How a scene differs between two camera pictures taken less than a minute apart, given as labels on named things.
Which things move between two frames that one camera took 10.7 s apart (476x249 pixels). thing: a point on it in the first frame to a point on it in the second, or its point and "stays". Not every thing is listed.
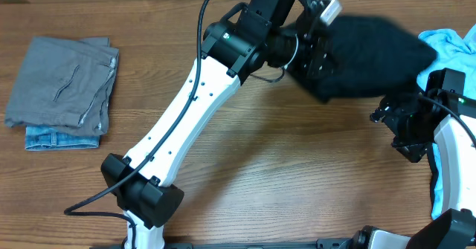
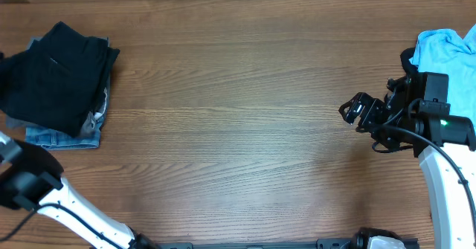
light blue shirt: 456,51 stays
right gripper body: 389,115 to 377,112
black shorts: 375,57 to 56,80
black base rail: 323,244 stays
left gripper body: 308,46 to 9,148
